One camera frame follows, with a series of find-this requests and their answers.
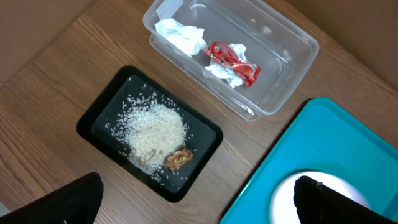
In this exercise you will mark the teal serving tray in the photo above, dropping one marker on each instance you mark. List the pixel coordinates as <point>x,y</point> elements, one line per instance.
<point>324,138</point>

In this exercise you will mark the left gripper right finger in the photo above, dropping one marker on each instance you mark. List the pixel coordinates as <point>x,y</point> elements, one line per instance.
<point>316,203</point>

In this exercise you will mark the white tissue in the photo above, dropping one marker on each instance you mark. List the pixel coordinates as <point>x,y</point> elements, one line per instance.
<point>188,39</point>
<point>227,74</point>

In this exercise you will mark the white rice pile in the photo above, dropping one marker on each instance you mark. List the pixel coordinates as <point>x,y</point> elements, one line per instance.
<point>149,127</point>

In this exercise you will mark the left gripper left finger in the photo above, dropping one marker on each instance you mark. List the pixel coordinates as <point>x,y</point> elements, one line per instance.
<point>77,202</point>

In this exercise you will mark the clear plastic bin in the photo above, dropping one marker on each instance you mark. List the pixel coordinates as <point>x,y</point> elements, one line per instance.
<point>284,51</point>

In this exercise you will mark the red snack wrapper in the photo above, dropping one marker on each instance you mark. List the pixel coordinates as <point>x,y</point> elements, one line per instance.
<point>224,55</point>

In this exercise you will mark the black rectangular tray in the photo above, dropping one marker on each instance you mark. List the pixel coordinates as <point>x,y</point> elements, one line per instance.
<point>101,126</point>

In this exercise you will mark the large white plate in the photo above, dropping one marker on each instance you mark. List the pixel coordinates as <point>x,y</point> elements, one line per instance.
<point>282,208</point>

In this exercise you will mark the brown food scraps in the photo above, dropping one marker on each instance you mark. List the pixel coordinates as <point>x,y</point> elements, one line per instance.
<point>178,159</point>

